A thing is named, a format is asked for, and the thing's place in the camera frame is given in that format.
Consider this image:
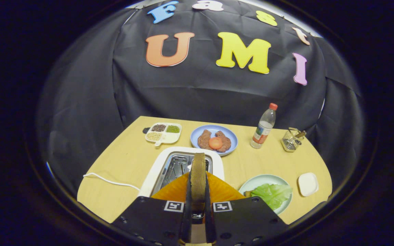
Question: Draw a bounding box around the light green plate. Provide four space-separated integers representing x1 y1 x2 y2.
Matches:
239 174 293 215

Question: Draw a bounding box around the blue plate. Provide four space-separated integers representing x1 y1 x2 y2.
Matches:
190 125 238 156

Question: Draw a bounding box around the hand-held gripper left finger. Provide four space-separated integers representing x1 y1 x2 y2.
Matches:
111 173 192 246

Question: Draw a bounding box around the white power cable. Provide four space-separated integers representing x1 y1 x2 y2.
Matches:
83 172 141 191

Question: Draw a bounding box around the white divided seasoning tray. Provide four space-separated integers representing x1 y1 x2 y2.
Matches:
145 123 182 147

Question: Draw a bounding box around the brown toast slice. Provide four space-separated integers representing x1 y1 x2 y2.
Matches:
189 153 207 212

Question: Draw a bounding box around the metal wire basket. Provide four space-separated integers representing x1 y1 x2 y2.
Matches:
281 127 302 152

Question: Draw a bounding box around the small white square dish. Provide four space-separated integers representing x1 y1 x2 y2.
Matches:
298 173 319 197

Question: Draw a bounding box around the clear plastic water bottle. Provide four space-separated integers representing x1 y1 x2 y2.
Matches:
250 103 278 149

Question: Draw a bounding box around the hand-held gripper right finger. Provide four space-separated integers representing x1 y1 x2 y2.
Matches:
204 172 289 246

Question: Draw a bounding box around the green lettuce leaf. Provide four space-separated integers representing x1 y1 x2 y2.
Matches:
248 183 292 210

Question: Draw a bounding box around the white toaster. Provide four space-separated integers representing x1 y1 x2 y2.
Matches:
139 147 225 197

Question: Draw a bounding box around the brown meat patty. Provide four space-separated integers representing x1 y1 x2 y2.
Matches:
198 129 212 150
215 131 232 153

